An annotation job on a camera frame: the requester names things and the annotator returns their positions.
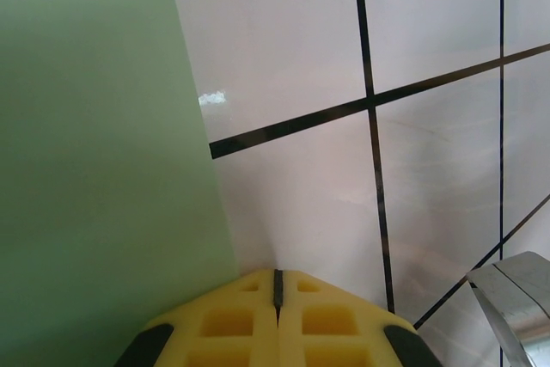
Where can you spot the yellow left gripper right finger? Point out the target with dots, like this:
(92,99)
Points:
(331,324)

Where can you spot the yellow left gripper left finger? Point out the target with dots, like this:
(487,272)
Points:
(223,324)

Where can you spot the green cloth sheet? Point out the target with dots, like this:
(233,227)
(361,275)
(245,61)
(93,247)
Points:
(94,148)

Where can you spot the long aluminium mounting rail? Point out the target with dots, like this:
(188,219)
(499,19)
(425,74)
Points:
(511,294)

